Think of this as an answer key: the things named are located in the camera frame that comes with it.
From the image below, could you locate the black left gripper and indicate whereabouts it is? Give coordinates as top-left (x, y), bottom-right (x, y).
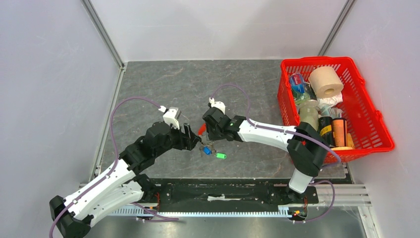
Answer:
top-left (154, 120), bottom-right (201, 157)

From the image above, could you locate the blue key tag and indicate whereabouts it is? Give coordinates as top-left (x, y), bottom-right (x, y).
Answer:
top-left (202, 147), bottom-right (212, 155)

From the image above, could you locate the red grey key organizer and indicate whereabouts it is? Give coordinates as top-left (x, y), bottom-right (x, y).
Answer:
top-left (198, 123), bottom-right (216, 157)

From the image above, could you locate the green key tag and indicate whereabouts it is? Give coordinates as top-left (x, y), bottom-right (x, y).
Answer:
top-left (215, 153), bottom-right (227, 160)

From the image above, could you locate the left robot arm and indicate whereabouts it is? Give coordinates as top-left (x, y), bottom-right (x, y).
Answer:
top-left (49, 121), bottom-right (202, 238)

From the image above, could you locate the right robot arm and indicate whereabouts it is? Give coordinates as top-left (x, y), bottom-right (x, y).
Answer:
top-left (203, 107), bottom-right (329, 203)

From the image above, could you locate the blue snack packet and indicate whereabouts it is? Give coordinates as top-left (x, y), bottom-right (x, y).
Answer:
top-left (288, 73), bottom-right (305, 97)

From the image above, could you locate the translucent plastic bottle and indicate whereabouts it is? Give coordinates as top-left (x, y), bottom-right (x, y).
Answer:
top-left (298, 100), bottom-right (319, 131)

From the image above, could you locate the black can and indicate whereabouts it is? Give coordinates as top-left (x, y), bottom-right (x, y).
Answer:
top-left (318, 116), bottom-right (335, 148)

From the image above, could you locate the white crumpled tissue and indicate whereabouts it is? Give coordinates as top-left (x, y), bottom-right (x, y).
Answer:
top-left (317, 93), bottom-right (343, 111)

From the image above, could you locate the beige toilet paper roll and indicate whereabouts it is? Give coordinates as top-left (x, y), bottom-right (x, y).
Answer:
top-left (308, 66), bottom-right (344, 99)

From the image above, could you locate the orange can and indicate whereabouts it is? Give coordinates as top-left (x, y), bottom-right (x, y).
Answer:
top-left (332, 118), bottom-right (347, 147)

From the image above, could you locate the red plastic basket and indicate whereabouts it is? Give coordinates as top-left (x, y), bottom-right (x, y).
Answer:
top-left (277, 57), bottom-right (395, 163)

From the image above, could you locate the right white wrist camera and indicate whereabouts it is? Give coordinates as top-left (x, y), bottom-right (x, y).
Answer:
top-left (209, 97), bottom-right (226, 114)

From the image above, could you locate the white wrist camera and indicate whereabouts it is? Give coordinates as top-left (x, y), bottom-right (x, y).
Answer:
top-left (159, 106), bottom-right (181, 129)
top-left (209, 97), bottom-right (226, 114)

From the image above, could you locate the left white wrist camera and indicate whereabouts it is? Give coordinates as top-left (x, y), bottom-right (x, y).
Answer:
top-left (159, 106), bottom-right (181, 129)

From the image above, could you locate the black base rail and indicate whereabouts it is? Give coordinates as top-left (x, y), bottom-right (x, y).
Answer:
top-left (137, 178), bottom-right (319, 213)

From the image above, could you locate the white cable duct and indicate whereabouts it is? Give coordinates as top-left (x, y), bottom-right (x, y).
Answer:
top-left (110, 205), bottom-right (292, 218)

